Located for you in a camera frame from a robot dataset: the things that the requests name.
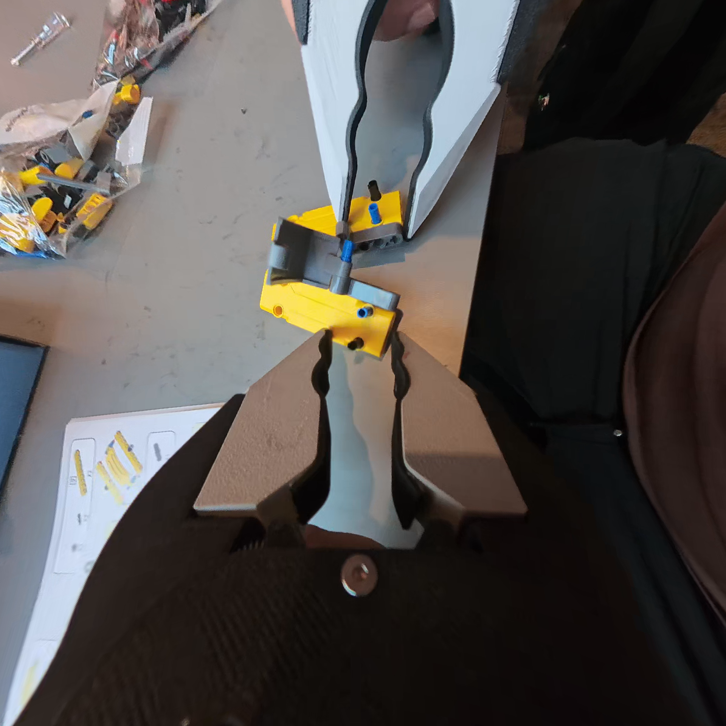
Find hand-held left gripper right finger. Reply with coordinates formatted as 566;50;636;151
390;332;529;531

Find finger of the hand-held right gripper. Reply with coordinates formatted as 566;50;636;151
403;0;521;240
299;0;376;225

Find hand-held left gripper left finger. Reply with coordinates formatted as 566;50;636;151
193;328;334;525

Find yellow panel with grey beam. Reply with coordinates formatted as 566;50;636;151
272;180;408;251

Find yellow panel with curved grey panel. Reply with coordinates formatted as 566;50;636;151
260;217;402;359

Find grey desk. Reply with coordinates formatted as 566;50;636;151
0;0;506;710

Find person's right hand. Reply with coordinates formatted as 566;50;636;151
374;0;442;42

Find black office chair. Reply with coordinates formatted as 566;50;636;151
522;0;726;148

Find person's black trousers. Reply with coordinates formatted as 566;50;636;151
459;139;726;726

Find clear bag black red parts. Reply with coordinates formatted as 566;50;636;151
93;0;222;86

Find person's brown sweater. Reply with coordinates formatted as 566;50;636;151
623;204;726;613

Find open instruction booklet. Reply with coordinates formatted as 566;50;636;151
6;403;228;710

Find blue cardboard kit box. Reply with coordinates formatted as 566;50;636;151
0;336;49;489

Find small clear bag yellow parts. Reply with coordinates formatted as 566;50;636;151
0;85;154;259

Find clear handled screwdriver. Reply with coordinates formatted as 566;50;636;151
10;12;71;66

